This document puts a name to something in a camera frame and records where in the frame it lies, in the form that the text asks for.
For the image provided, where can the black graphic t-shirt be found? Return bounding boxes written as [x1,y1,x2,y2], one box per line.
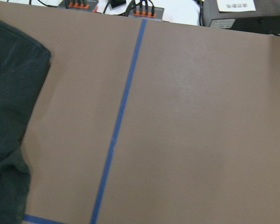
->
[0,21,51,224]

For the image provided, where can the brown paper table cover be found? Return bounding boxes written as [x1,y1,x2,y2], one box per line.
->
[0,1,280,224]

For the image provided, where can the orange black connector hub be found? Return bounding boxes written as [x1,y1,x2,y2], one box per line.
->
[57,0,98,12]

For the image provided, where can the dark grey equipment box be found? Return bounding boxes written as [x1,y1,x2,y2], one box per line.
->
[201,0,280,35]

